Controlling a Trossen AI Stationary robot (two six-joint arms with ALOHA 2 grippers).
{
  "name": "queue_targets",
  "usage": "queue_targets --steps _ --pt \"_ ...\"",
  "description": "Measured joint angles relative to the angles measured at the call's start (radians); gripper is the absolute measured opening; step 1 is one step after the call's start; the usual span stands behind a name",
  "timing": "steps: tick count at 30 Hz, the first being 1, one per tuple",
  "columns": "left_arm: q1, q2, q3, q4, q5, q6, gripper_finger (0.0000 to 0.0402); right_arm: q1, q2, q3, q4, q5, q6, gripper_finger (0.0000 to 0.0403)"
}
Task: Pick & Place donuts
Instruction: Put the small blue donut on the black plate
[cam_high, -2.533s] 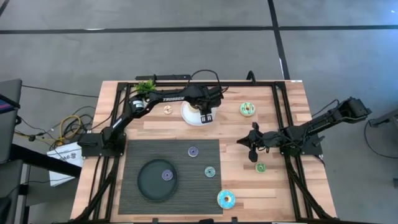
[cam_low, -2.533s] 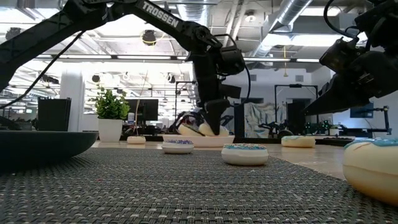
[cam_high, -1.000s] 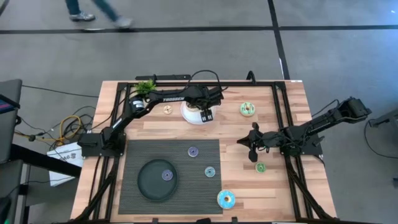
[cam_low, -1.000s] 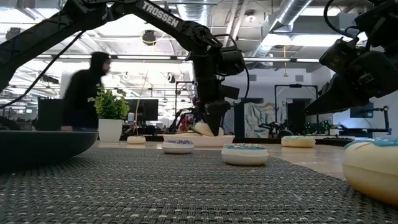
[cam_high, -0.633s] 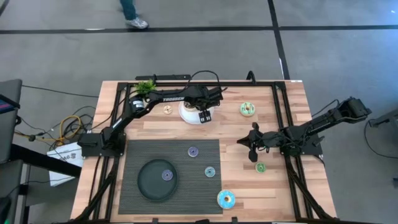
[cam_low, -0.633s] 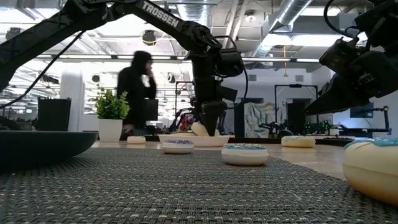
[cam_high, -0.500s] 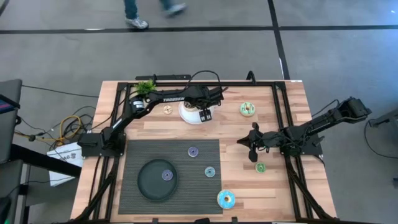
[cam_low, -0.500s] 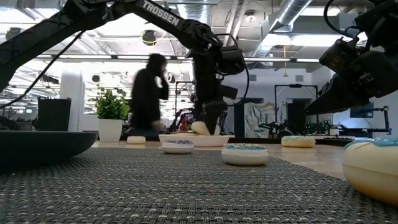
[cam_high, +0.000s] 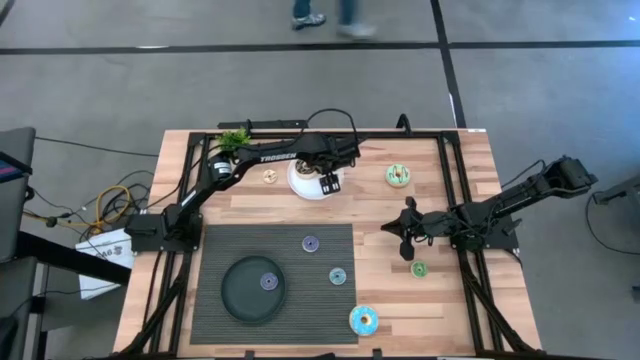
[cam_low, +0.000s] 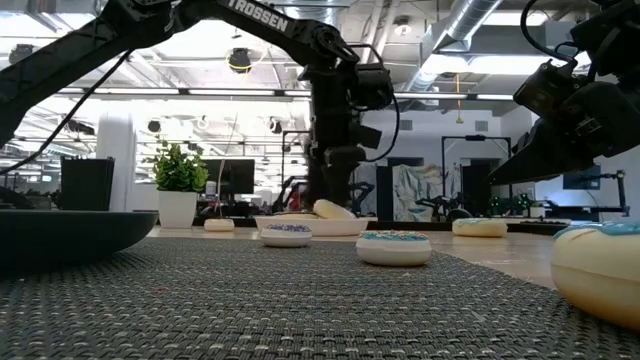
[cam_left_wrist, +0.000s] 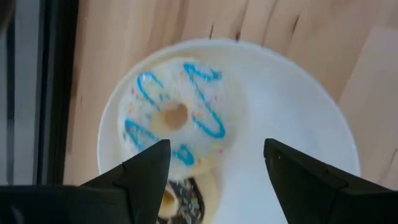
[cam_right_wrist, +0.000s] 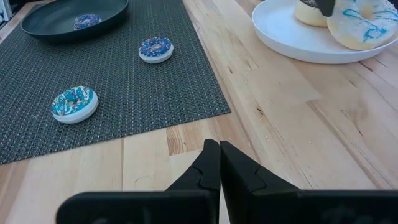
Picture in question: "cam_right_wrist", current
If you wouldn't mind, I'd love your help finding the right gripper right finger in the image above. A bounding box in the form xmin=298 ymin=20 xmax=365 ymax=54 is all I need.
xmin=220 ymin=140 xmax=398 ymax=224

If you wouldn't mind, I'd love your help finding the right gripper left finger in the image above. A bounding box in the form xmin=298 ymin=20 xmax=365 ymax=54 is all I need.
xmin=55 ymin=138 xmax=221 ymax=224

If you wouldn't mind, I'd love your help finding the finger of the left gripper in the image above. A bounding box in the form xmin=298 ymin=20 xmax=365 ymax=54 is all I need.
xmin=314 ymin=0 xmax=337 ymax=17

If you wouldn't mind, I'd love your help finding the large chocolate frosted donut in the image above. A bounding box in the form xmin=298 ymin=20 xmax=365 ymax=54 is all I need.
xmin=294 ymin=0 xmax=330 ymax=28

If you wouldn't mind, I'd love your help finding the large white blue-drizzle donut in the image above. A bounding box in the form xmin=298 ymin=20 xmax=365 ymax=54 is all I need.
xmin=326 ymin=0 xmax=398 ymax=52

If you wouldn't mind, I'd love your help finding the small purple sprinkle donut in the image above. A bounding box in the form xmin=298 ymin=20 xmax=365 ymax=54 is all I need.
xmin=72 ymin=12 xmax=102 ymax=31
xmin=138 ymin=37 xmax=175 ymax=65

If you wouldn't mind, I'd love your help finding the small teal sprinkle donut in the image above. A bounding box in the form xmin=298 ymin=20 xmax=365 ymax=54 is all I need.
xmin=51 ymin=85 xmax=100 ymax=125

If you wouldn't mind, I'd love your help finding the white round plate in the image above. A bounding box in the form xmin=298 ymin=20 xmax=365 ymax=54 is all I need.
xmin=251 ymin=0 xmax=398 ymax=65

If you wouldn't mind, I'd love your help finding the grey woven placemat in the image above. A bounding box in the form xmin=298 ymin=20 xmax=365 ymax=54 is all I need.
xmin=0 ymin=0 xmax=231 ymax=165

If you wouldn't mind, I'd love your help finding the dark round plate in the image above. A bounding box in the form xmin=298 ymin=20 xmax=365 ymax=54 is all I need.
xmin=20 ymin=0 xmax=130 ymax=43

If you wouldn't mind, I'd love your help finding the silver aluminium post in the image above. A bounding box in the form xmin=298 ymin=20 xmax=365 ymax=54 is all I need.
xmin=0 ymin=0 xmax=13 ymax=22

